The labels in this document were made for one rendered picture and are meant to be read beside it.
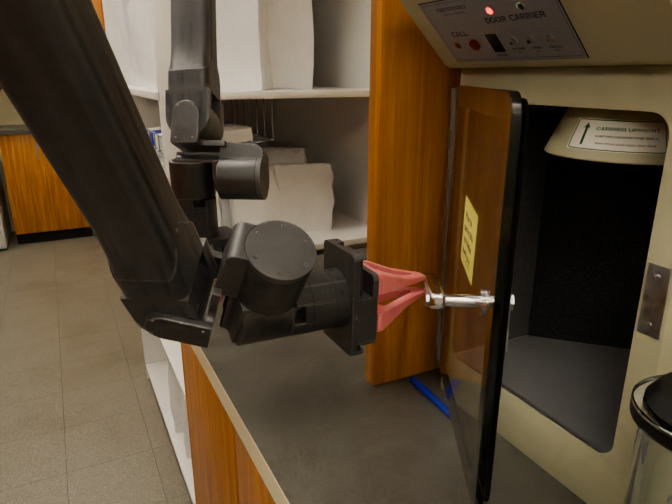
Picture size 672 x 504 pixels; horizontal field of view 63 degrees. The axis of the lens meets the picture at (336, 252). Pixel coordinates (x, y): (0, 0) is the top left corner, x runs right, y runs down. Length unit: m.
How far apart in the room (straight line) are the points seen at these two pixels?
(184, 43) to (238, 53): 0.85
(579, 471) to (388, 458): 0.22
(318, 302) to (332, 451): 0.30
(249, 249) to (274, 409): 0.45
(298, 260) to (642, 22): 0.33
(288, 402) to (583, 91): 0.56
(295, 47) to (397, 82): 1.05
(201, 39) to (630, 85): 0.51
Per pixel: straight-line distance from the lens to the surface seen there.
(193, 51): 0.79
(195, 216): 0.75
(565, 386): 0.80
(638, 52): 0.55
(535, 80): 0.67
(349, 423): 0.81
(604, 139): 0.64
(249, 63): 1.64
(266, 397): 0.87
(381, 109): 0.76
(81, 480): 2.36
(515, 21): 0.60
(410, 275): 0.57
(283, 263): 0.43
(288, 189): 1.73
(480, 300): 0.53
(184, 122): 0.75
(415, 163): 0.80
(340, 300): 0.51
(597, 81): 0.62
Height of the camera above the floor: 1.40
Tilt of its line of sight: 18 degrees down
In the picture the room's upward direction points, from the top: straight up
